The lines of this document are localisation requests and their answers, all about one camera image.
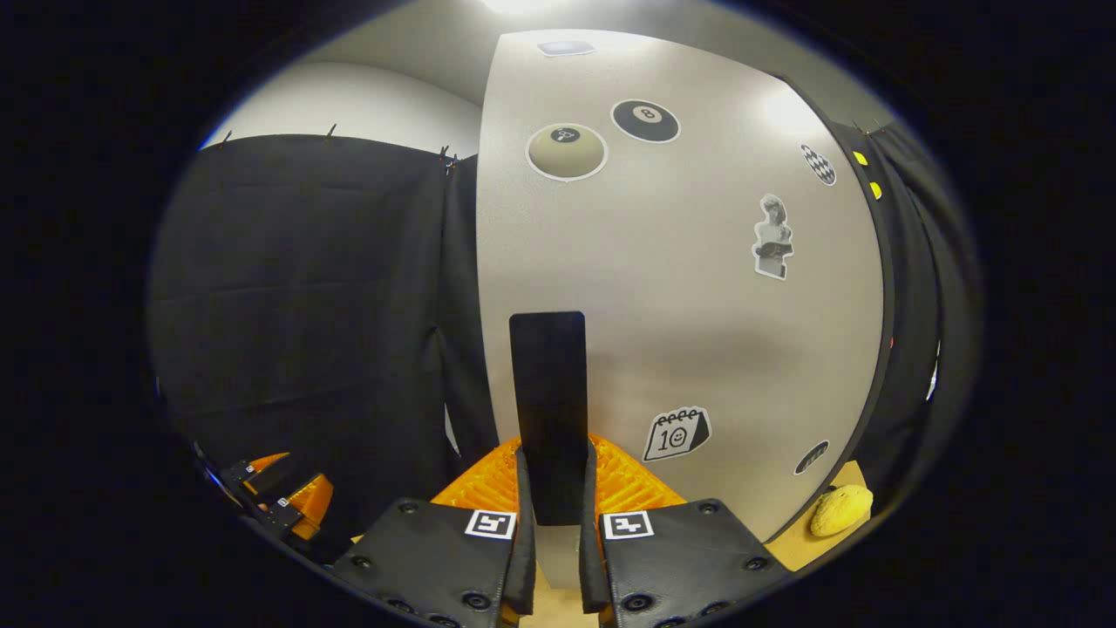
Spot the black backdrop cloth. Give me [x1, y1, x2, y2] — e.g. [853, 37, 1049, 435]
[148, 122, 982, 559]

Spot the dark grey cabinet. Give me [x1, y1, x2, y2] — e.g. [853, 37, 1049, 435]
[776, 74, 899, 546]

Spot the black cabinet door handle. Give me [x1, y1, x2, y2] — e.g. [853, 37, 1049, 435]
[508, 311, 589, 527]

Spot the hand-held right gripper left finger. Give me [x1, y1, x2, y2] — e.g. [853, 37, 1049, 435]
[331, 436, 537, 628]

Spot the grey cabinet door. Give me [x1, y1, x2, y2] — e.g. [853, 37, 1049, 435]
[475, 29, 886, 590]

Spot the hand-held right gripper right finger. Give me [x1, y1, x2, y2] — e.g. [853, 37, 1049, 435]
[580, 434, 790, 628]

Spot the pale yellow lumpy object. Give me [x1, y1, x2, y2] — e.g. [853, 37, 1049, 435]
[809, 484, 874, 538]

